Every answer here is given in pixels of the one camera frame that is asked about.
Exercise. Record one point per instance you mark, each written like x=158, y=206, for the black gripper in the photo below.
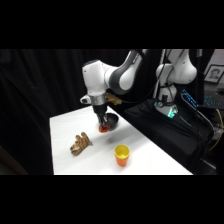
x=99, y=108

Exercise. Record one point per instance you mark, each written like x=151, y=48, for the red ball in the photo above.
x=103, y=129

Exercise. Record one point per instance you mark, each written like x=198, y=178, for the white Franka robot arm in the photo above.
x=110, y=75

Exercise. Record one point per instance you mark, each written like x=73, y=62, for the black bowl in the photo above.
x=113, y=120

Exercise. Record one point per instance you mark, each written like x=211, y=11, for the brown striped plush toy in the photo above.
x=80, y=144

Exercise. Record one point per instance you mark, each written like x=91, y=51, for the yellow and orange cup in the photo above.
x=122, y=155

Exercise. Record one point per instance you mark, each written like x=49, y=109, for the black robot stand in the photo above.
x=166, y=133

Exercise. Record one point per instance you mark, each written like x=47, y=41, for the black curtain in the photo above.
x=40, y=100

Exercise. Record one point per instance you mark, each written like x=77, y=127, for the small green light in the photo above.
x=171, y=113

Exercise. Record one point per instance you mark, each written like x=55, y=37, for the blue lit control box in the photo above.
x=188, y=99

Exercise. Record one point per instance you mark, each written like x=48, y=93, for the framed portrait picture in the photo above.
x=213, y=74

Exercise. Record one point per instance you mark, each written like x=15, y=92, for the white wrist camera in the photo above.
x=86, y=99

